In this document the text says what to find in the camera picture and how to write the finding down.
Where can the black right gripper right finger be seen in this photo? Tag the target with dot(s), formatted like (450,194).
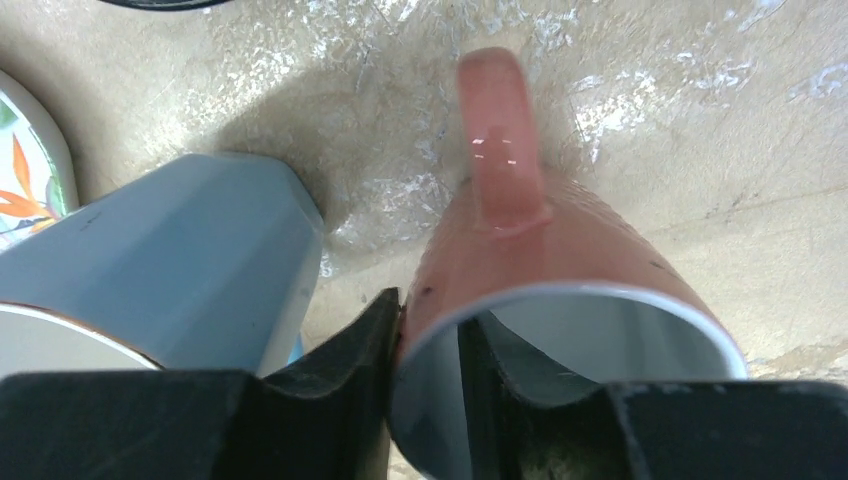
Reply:
(529,417)

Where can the navy blue mug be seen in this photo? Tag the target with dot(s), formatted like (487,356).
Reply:
(165,5)

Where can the white leaf-print tray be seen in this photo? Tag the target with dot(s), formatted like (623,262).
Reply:
(38,186)

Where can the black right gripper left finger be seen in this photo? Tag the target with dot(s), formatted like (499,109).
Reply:
(321,417)

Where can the pink ceramic mug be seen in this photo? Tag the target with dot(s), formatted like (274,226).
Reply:
(563,288)

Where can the light blue ceramic mug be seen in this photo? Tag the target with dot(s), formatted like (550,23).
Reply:
(208,262)

